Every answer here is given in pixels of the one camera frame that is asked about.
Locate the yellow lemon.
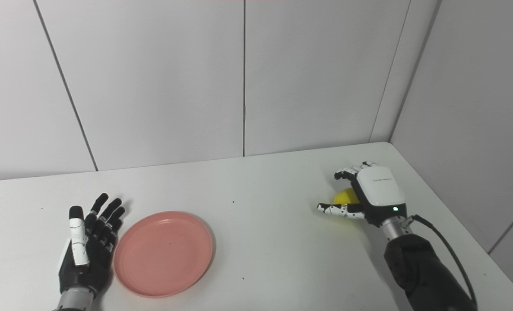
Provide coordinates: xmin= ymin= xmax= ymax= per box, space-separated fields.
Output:
xmin=333 ymin=188 xmax=365 ymax=220

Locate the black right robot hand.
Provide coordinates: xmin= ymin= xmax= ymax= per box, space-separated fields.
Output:
xmin=317 ymin=162 xmax=408 ymax=227

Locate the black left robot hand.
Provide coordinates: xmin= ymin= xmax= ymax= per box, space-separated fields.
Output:
xmin=58 ymin=193 xmax=126 ymax=296

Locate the pink round plate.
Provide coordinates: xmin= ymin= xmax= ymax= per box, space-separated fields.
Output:
xmin=114 ymin=211 xmax=214 ymax=298

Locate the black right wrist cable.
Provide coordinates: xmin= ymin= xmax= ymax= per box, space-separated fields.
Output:
xmin=405 ymin=214 xmax=478 ymax=311

